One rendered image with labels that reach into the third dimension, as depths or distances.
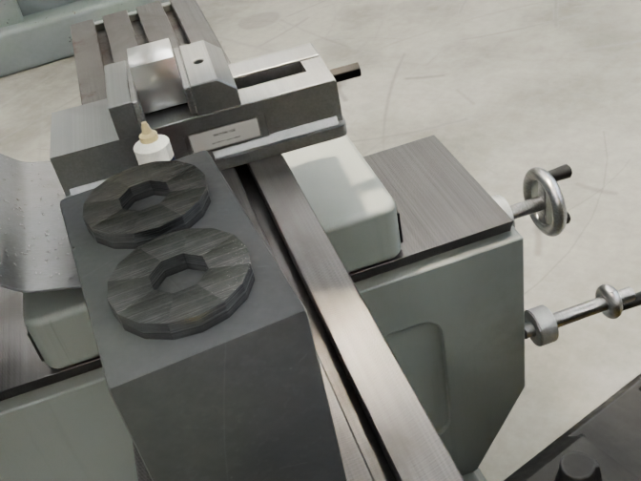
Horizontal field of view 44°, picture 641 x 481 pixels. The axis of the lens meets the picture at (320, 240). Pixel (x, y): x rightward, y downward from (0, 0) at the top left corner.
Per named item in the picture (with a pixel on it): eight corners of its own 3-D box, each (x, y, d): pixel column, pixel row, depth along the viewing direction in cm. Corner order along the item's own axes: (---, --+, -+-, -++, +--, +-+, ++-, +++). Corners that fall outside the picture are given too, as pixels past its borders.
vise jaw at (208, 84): (225, 64, 103) (217, 35, 101) (241, 105, 94) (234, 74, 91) (180, 75, 103) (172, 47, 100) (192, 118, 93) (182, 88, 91)
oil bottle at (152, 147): (185, 191, 94) (159, 108, 87) (192, 208, 91) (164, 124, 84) (152, 200, 94) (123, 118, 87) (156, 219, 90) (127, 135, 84)
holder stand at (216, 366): (257, 317, 75) (203, 132, 63) (353, 497, 58) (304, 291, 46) (132, 367, 72) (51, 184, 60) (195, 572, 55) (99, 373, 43)
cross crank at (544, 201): (548, 204, 139) (549, 146, 132) (587, 241, 130) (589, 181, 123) (465, 232, 137) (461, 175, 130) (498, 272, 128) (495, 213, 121)
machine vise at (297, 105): (320, 85, 110) (305, 9, 103) (349, 135, 98) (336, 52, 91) (68, 153, 106) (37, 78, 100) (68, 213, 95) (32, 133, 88)
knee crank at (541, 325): (634, 290, 132) (637, 262, 129) (657, 312, 128) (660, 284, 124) (514, 333, 129) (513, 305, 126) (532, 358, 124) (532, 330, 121)
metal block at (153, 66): (181, 82, 100) (168, 37, 96) (187, 102, 95) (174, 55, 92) (141, 93, 99) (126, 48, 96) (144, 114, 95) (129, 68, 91)
